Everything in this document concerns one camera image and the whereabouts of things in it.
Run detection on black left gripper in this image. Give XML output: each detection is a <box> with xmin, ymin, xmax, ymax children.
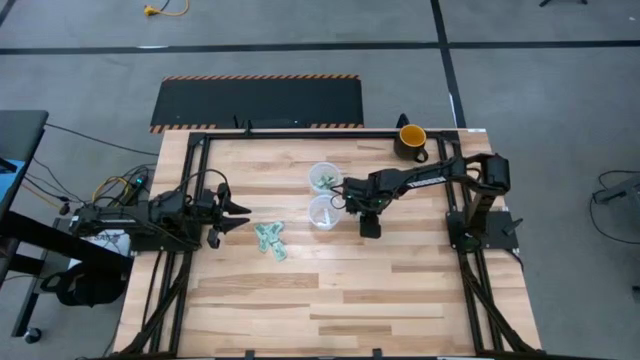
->
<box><xmin>192</xmin><ymin>183</ymin><xmax>252</xmax><ymax>236</ymax></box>

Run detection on clear plastic cup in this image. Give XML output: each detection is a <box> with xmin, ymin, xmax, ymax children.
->
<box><xmin>307</xmin><ymin>161</ymin><xmax>344</xmax><ymax>195</ymax></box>
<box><xmin>307</xmin><ymin>194</ymin><xmax>344</xmax><ymax>232</ymax></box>

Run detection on black mug yellow inside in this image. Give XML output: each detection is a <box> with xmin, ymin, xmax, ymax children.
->
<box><xmin>393</xmin><ymin>123</ymin><xmax>430</xmax><ymax>165</ymax></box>

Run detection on black power strip green light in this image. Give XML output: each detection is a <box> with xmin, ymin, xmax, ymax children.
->
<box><xmin>124</xmin><ymin>172</ymin><xmax>151</xmax><ymax>196</ymax></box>

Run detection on black bar device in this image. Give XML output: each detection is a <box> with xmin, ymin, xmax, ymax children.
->
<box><xmin>233</xmin><ymin>115</ymin><xmax>314</xmax><ymax>130</ymax></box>

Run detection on black hazard-striped floor mat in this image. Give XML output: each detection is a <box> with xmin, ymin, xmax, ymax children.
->
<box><xmin>148</xmin><ymin>74</ymin><xmax>365</xmax><ymax>135</ymax></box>

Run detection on white printed paper sheet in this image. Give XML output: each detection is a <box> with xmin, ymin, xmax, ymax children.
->
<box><xmin>69</xmin><ymin>228</ymin><xmax>134</xmax><ymax>271</ymax></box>

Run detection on black bag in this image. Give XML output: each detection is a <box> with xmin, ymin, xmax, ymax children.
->
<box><xmin>39</xmin><ymin>262</ymin><xmax>129</xmax><ymax>308</ymax></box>

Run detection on blue panel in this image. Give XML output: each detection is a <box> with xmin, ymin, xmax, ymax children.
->
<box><xmin>0</xmin><ymin>158</ymin><xmax>26</xmax><ymax>211</ymax></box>

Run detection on black desk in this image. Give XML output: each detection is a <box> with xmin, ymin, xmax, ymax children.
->
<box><xmin>0</xmin><ymin>109</ymin><xmax>134</xmax><ymax>341</ymax></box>

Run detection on grey metal stand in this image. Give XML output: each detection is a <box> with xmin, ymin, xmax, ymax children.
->
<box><xmin>592</xmin><ymin>172</ymin><xmax>640</xmax><ymax>206</ymax></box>

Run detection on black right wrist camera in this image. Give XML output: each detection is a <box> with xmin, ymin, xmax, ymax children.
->
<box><xmin>359</xmin><ymin>213</ymin><xmax>383</xmax><ymax>240</ymax></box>

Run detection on black metal table frame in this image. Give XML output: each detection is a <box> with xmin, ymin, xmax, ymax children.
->
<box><xmin>117</xmin><ymin>128</ymin><xmax>544</xmax><ymax>360</ymax></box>

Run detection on yellow extension cord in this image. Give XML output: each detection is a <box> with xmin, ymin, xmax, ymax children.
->
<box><xmin>143</xmin><ymin>0</ymin><xmax>191</xmax><ymax>18</ymax></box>

